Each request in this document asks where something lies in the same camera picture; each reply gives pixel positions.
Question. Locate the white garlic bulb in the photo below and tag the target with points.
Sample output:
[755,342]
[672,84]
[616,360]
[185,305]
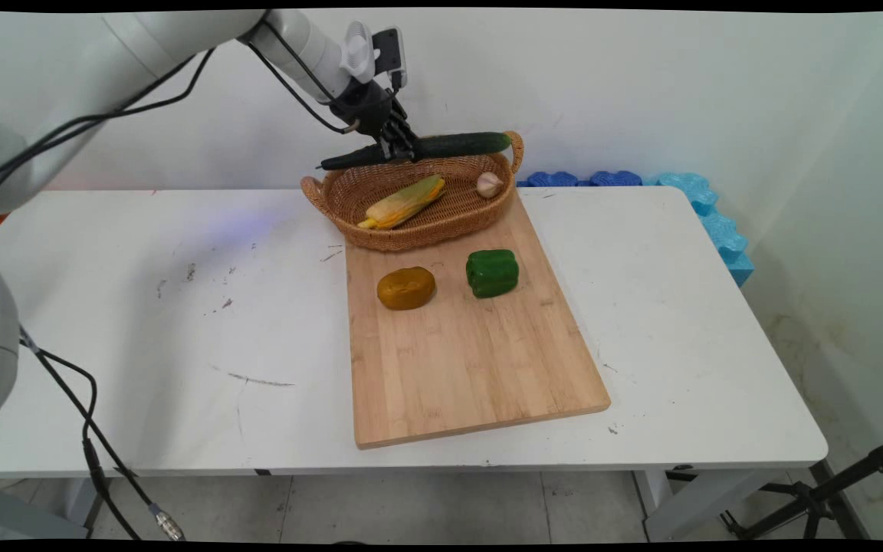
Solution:
[489,185]

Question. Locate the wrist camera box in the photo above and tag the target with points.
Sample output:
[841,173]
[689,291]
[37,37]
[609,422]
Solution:
[389,54]

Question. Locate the brown potato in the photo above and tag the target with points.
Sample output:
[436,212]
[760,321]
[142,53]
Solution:
[406,288]

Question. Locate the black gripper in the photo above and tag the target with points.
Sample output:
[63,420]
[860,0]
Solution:
[365,103]

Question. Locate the black tripod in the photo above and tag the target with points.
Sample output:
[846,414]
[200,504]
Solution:
[817,498]

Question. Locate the dark blue foam mat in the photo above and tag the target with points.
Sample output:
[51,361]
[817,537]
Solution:
[553,179]
[616,178]

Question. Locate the light blue foam mat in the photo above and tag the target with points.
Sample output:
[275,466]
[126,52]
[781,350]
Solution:
[683,188]
[723,234]
[740,268]

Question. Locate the bamboo cutting board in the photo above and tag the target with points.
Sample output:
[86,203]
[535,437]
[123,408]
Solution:
[472,368]

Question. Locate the dark green cucumber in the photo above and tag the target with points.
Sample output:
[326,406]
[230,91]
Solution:
[464,143]

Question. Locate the yellow corn cob with husk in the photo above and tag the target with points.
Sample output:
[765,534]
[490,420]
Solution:
[403,203]

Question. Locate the woven wicker basket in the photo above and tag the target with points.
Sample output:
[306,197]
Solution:
[411,234]

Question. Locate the green bell pepper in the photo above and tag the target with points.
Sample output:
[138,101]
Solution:
[492,273]

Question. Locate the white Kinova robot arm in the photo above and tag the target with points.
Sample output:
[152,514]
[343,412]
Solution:
[142,38]

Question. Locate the white table leg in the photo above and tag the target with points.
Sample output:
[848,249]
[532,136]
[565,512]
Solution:
[27,514]
[687,502]

